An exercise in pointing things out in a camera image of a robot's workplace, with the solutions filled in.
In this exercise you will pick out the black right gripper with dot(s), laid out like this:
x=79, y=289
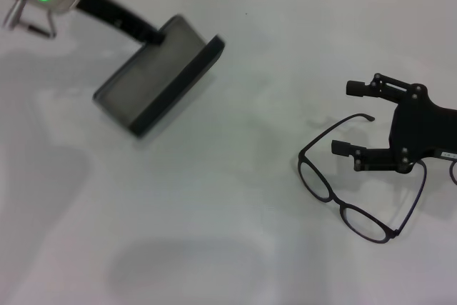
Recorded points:
x=417, y=126

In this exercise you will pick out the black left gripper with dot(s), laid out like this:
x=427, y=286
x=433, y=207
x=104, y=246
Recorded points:
x=114, y=12

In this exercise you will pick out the black glasses case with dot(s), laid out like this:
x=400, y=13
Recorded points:
x=153, y=76

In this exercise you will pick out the black frame glasses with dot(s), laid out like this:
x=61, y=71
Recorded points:
x=395, y=233

